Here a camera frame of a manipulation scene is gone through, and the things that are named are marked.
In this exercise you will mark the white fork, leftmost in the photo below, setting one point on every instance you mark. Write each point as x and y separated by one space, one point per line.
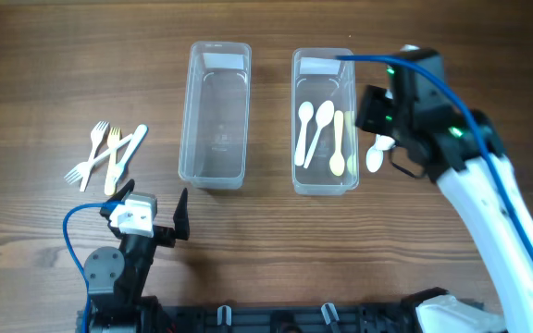
97 134

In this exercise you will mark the clear container, right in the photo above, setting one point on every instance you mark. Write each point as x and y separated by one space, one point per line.
324 155

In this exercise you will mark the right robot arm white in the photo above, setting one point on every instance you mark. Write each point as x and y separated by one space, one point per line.
460 151

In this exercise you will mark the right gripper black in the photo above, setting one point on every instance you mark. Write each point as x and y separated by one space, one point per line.
374 104

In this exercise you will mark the yellow plastic fork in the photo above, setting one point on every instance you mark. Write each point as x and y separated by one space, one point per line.
113 138

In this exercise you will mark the clear container, left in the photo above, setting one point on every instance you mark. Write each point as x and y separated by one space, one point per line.
215 126

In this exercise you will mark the yellow plastic spoon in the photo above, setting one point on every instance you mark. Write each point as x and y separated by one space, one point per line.
337 162

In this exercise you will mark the white spoon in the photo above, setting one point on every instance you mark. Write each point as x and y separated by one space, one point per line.
324 116
305 113
374 159
384 143

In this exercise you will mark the clear container, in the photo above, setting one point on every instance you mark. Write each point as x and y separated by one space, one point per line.
324 155
215 126

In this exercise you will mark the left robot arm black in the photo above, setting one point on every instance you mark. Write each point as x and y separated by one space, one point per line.
115 277

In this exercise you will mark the white fork, rounded handle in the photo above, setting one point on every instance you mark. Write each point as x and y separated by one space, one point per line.
135 141

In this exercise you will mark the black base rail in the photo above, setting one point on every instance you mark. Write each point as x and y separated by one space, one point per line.
363 318

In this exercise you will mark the white fork, crossing diagonal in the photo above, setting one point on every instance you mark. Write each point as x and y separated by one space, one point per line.
84 168

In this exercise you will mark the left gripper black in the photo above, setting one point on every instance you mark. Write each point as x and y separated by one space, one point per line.
167 235

